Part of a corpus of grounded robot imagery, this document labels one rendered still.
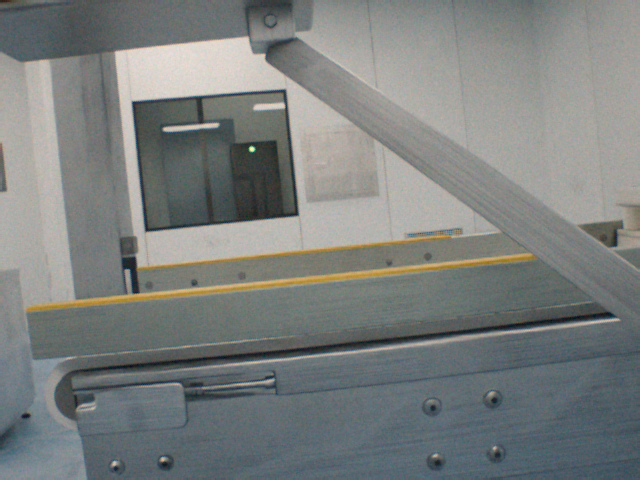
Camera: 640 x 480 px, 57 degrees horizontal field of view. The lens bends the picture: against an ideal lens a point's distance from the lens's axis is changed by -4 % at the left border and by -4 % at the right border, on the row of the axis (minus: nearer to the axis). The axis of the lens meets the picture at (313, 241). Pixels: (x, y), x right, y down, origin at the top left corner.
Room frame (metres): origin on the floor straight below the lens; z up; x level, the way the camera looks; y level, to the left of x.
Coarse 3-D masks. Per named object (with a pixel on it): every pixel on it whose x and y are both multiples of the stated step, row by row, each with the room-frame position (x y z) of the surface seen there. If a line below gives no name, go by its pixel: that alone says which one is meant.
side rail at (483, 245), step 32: (576, 224) 0.65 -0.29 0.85; (608, 224) 0.65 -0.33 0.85; (288, 256) 0.64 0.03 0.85; (320, 256) 0.64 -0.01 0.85; (352, 256) 0.64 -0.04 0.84; (384, 256) 0.65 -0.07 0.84; (416, 256) 0.65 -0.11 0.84; (448, 256) 0.65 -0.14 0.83; (480, 256) 0.65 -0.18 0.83; (160, 288) 0.64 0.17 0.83; (192, 288) 0.64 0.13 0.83
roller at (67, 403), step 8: (96, 368) 0.40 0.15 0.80; (104, 368) 0.40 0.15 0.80; (112, 368) 0.41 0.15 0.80; (64, 376) 0.38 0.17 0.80; (72, 376) 0.38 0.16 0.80; (64, 384) 0.38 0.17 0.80; (56, 392) 0.38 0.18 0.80; (64, 392) 0.38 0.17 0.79; (56, 400) 0.38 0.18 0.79; (64, 400) 0.38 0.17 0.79; (72, 400) 0.38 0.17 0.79; (64, 408) 0.38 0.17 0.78; (72, 408) 0.38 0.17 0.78; (72, 416) 0.38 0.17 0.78
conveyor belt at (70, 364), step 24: (504, 312) 0.39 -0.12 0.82; (528, 312) 0.39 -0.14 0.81; (552, 312) 0.39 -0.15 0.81; (576, 312) 0.39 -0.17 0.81; (600, 312) 0.39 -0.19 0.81; (288, 336) 0.39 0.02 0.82; (312, 336) 0.39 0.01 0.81; (336, 336) 0.39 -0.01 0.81; (360, 336) 0.39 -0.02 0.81; (384, 336) 0.39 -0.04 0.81; (72, 360) 0.39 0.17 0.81; (96, 360) 0.39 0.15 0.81; (120, 360) 0.39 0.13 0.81; (144, 360) 0.39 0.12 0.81; (168, 360) 0.39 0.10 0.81; (48, 384) 0.39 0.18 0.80
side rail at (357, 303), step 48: (288, 288) 0.37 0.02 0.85; (336, 288) 0.37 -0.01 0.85; (384, 288) 0.37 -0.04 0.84; (432, 288) 0.37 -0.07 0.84; (480, 288) 0.37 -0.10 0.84; (528, 288) 0.38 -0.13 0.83; (576, 288) 0.38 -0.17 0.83; (48, 336) 0.37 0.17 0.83; (96, 336) 0.37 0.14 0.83; (144, 336) 0.37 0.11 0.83; (192, 336) 0.37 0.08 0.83; (240, 336) 0.37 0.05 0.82
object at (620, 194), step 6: (636, 186) 0.63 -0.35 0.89; (618, 192) 0.64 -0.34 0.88; (624, 192) 0.62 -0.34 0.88; (630, 192) 0.61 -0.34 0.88; (636, 192) 0.60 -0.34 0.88; (618, 198) 0.64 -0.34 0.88; (624, 198) 0.63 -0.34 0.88; (630, 198) 0.61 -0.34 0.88; (636, 198) 0.60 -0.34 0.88; (618, 204) 0.64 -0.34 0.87; (624, 204) 0.63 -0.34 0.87; (630, 204) 0.62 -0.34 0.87; (636, 204) 0.60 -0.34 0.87
